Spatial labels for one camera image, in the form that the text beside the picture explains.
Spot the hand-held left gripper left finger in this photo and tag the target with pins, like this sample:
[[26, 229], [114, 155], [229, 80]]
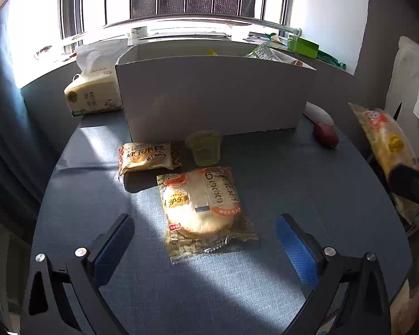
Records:
[[113, 247]]

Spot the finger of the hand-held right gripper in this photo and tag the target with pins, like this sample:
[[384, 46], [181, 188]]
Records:
[[412, 185]]

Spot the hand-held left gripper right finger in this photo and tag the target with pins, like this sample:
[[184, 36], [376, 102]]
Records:
[[296, 247]]

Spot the long rice cracker packet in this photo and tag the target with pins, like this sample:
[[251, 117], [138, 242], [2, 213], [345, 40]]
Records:
[[387, 139]]

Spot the round cracker packet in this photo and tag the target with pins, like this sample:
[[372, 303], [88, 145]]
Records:
[[199, 209]]

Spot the small orange cake packet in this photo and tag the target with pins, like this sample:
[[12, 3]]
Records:
[[146, 157]]

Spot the clear jelly cup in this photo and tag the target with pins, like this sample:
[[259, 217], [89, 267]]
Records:
[[204, 148]]

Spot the red label snack packet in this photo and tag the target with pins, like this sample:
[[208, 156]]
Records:
[[298, 63]]

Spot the white cardboard box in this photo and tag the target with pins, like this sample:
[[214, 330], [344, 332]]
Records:
[[216, 97]]

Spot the yellow snack packet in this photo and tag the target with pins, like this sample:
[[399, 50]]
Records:
[[211, 52]]

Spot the dark red object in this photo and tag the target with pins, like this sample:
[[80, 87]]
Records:
[[325, 135]]

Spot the white object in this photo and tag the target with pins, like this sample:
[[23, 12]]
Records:
[[317, 113]]

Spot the green plastic bag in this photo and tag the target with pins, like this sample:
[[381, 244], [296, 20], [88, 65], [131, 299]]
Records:
[[331, 61]]

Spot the tissue pack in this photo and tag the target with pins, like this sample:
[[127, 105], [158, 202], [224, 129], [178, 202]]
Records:
[[90, 90]]

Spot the dark curtain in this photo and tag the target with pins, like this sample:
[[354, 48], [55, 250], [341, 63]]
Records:
[[7, 118]]

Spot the green box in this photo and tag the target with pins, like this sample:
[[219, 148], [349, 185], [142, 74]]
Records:
[[303, 46]]

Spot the small metal object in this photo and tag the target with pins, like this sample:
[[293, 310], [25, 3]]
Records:
[[43, 52]]

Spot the small white bottle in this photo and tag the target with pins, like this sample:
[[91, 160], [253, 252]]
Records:
[[138, 32]]

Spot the window grille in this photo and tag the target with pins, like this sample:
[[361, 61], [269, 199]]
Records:
[[90, 0]]

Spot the long metal rail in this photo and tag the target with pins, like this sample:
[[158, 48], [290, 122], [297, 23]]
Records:
[[202, 18]]

